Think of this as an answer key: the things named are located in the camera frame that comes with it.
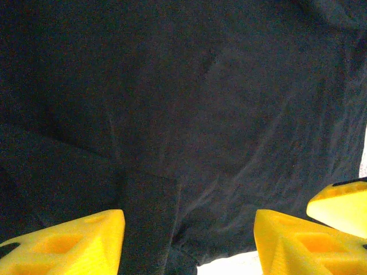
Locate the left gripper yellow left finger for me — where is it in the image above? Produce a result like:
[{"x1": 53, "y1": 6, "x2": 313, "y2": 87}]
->
[{"x1": 0, "y1": 209, "x2": 126, "y2": 275}]

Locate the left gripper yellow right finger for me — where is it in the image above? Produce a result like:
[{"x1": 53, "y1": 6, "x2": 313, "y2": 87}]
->
[{"x1": 253, "y1": 209, "x2": 367, "y2": 275}]

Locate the black t-shirt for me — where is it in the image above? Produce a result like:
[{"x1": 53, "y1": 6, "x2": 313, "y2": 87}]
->
[{"x1": 0, "y1": 0, "x2": 367, "y2": 275}]

